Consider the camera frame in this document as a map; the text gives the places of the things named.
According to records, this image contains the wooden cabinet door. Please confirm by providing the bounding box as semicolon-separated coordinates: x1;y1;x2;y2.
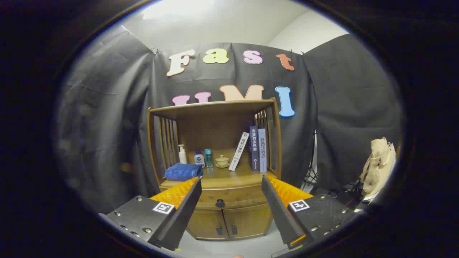
222;204;273;239
186;210;226;240

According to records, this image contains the wooden cabinet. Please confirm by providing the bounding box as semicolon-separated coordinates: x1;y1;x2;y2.
147;97;283;241

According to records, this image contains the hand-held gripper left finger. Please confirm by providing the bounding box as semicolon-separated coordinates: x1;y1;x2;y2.
99;177;202;251

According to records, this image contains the dark blue book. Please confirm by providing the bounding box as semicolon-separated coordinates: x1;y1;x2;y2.
250;126;260;172

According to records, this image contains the beige cloth bag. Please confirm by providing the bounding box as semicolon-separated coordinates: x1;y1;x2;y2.
360;137;397;197

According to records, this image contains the wooden countertop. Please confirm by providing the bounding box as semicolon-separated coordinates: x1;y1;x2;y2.
160;149;278;190

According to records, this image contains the folded blue towel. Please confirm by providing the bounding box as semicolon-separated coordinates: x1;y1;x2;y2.
165;163;203;181

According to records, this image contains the black backdrop cloth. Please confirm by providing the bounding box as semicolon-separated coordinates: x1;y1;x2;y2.
57;25;404;215

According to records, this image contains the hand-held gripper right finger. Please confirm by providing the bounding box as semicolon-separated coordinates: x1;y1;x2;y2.
261;176;366;250

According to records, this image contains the black light stand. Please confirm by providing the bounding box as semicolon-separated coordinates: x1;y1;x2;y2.
301;131;318;192

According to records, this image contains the pale purple book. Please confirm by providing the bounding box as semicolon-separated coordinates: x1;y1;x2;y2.
258;128;268;173

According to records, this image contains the white book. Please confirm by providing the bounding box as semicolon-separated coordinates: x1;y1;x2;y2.
228;132;250;172

